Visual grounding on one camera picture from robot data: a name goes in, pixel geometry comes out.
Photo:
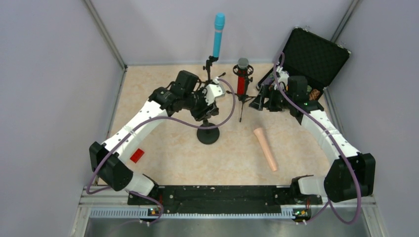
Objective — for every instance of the black poker chip case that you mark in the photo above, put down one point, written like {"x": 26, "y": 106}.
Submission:
{"x": 317, "y": 59}

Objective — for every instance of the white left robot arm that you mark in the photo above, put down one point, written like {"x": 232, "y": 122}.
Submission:
{"x": 109, "y": 158}

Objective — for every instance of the small black tripod mic stand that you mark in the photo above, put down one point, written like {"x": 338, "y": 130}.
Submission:
{"x": 207, "y": 68}

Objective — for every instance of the red glitter microphone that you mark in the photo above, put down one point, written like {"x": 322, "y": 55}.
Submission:
{"x": 242, "y": 72}

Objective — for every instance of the black tripod stand with basket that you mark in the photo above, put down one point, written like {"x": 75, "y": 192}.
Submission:
{"x": 244, "y": 98}

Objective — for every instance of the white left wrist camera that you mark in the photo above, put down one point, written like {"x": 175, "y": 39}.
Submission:
{"x": 213, "y": 91}

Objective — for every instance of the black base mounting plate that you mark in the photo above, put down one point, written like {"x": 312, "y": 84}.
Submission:
{"x": 247, "y": 199}

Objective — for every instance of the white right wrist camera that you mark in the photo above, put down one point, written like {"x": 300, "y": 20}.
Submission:
{"x": 282, "y": 76}

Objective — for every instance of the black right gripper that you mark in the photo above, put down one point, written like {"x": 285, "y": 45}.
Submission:
{"x": 268, "y": 99}

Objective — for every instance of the red plastic block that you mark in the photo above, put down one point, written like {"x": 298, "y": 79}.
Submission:
{"x": 136, "y": 156}

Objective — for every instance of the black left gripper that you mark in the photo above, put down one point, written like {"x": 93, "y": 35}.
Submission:
{"x": 205, "y": 109}

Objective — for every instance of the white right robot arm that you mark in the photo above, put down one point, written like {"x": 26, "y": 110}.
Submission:
{"x": 351, "y": 172}

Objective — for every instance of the beige microphone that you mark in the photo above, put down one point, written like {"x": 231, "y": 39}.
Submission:
{"x": 260, "y": 135}

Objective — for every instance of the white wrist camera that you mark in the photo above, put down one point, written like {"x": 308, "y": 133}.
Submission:
{"x": 282, "y": 76}
{"x": 213, "y": 91}

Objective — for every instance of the blue microphone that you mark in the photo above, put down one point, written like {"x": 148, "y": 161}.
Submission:
{"x": 219, "y": 24}

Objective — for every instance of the black round-base mic stand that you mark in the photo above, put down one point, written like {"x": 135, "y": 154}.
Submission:
{"x": 208, "y": 136}

